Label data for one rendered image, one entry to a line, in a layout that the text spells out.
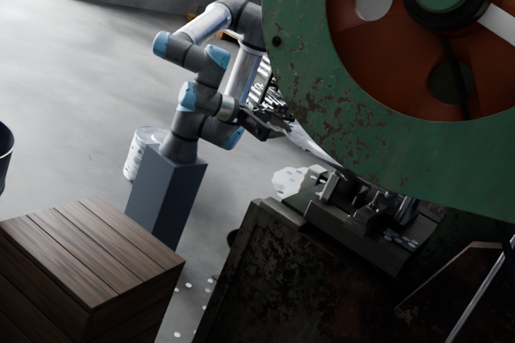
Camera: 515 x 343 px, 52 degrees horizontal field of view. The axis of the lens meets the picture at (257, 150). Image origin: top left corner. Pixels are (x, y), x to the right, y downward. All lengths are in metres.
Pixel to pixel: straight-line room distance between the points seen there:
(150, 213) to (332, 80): 1.15
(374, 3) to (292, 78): 7.53
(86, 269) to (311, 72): 0.80
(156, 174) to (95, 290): 0.70
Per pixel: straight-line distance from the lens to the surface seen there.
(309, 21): 1.18
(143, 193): 2.11
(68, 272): 1.50
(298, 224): 1.47
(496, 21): 1.09
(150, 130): 2.79
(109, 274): 1.52
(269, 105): 4.04
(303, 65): 1.18
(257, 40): 1.80
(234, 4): 1.83
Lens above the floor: 1.28
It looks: 20 degrees down
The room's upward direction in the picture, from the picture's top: 22 degrees clockwise
